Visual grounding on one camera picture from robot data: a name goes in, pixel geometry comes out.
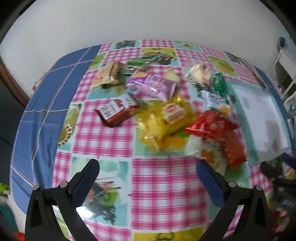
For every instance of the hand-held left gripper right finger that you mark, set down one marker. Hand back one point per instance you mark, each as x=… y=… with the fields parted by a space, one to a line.
x=210 y=183

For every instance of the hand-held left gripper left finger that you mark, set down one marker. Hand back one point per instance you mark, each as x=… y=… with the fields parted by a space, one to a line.
x=85 y=183

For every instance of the white packet with orange print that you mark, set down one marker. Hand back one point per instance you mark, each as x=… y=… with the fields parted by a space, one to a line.
x=208 y=150

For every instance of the shiny orange-red snack packet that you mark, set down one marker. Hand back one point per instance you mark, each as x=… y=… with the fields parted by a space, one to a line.
x=233 y=150

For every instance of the red snack packet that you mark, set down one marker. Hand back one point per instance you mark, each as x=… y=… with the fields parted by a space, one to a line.
x=208 y=126

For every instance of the brown and white snack packet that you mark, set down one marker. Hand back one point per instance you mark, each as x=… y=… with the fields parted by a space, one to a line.
x=115 y=111

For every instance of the yellow snack packet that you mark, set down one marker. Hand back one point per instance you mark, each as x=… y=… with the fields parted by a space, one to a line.
x=166 y=118

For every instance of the white and green cracker packet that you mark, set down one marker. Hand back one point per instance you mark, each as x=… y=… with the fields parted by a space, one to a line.
x=215 y=100

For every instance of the white box with mint rim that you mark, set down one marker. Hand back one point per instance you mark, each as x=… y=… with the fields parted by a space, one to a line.
x=259 y=115

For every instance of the dark green snack packet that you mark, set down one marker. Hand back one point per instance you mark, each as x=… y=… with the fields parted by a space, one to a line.
x=219 y=84

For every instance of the beige snack packet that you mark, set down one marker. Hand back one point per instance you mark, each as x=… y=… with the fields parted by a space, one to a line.
x=105 y=75

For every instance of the purple snack packet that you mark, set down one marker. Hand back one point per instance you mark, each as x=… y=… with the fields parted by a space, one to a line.
x=150 y=85

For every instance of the pink checked plastic tablecloth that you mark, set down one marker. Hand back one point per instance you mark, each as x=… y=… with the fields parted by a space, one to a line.
x=161 y=185

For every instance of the blue table cloth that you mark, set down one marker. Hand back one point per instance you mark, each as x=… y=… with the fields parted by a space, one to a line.
x=46 y=92

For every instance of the clear packet with steamed cake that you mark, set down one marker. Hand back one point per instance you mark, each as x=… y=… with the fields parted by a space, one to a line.
x=198 y=73

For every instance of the clear packet with yellow cake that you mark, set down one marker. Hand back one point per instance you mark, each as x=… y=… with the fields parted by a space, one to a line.
x=171 y=75

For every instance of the small green candy packet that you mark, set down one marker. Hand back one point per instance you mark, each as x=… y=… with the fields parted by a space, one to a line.
x=136 y=62

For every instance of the white chair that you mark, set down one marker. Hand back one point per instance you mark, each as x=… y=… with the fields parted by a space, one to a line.
x=276 y=67

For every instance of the brown wooden rail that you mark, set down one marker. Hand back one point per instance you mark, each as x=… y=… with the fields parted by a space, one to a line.
x=16 y=85

